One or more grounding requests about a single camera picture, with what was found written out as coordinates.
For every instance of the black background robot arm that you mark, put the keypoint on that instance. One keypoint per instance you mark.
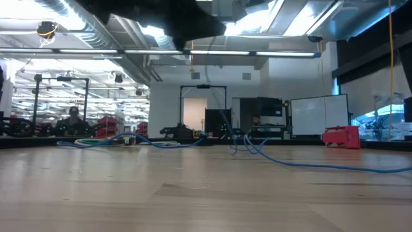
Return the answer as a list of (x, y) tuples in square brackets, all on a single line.
[(177, 131)]

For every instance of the long ceiling light bar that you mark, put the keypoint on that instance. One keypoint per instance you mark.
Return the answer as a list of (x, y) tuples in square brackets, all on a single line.
[(219, 52)]

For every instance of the black cabinet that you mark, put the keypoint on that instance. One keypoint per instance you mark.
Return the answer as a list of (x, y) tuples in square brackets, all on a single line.
[(217, 122)]

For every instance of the red tool chest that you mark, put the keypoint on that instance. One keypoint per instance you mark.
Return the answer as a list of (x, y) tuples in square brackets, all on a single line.
[(143, 129), (107, 126)]

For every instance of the black monitor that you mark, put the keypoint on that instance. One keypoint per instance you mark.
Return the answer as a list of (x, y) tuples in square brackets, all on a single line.
[(270, 107)]

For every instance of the person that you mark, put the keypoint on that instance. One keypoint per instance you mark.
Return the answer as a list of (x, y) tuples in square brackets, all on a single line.
[(256, 120), (73, 124)]

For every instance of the white whiteboard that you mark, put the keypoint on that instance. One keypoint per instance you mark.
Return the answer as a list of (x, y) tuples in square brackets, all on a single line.
[(318, 114)]

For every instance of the red tape dispenser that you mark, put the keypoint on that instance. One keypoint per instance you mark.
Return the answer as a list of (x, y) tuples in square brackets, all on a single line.
[(342, 137)]

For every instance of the black robot rig frame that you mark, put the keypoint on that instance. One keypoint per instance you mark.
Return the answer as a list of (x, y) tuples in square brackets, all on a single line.
[(203, 86), (61, 79)]

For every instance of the silver ventilation duct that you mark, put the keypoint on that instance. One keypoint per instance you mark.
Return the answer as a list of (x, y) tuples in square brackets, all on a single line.
[(96, 35)]

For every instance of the black ceiling camera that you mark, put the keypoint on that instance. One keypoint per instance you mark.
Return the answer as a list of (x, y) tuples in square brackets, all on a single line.
[(314, 39)]

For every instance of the black aluminium table frame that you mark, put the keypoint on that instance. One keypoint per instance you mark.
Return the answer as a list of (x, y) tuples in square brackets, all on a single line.
[(19, 141)]

